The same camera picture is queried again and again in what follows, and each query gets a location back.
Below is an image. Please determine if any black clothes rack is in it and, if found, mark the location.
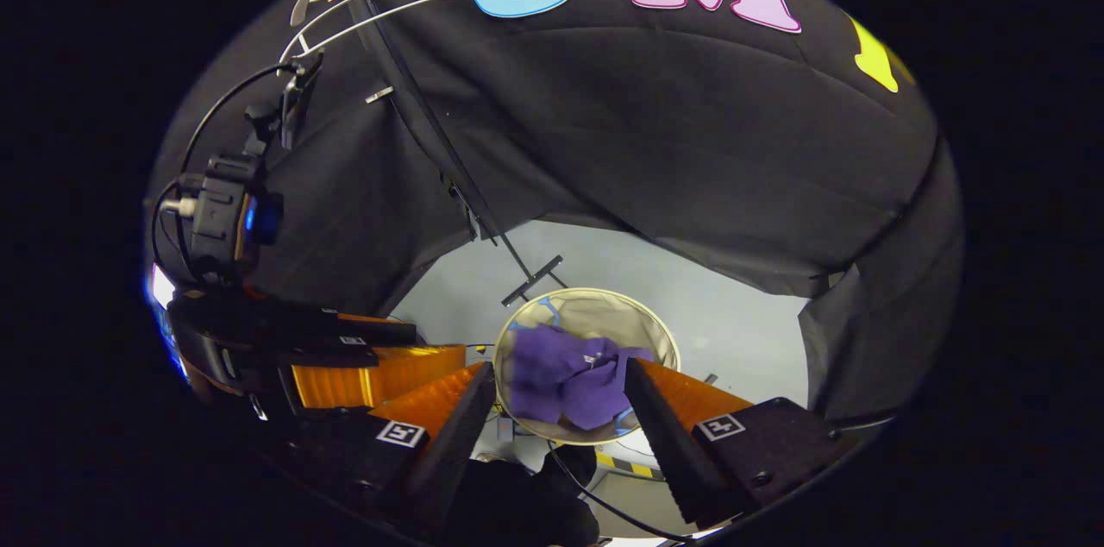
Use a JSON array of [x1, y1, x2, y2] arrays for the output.
[[341, 0, 566, 308]]

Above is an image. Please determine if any black camera cable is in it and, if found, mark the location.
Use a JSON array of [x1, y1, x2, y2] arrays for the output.
[[177, 62, 298, 177]]

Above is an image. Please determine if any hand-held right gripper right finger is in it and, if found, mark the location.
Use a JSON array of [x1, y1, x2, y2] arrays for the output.
[[624, 357, 850, 531]]

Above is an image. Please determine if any yellow black floor tape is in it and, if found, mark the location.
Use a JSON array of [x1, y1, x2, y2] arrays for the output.
[[593, 448, 663, 481]]

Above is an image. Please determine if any black backdrop cloth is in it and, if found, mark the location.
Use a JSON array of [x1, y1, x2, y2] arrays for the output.
[[147, 0, 963, 427]]

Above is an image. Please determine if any black floor cable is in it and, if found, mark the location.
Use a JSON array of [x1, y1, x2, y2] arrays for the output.
[[546, 441, 695, 544]]

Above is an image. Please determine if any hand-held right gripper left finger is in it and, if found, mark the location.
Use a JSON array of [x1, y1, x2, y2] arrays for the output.
[[298, 362, 499, 531]]

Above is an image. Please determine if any purple ribbed jacket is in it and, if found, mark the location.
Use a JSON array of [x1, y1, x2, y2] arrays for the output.
[[509, 323, 656, 431]]

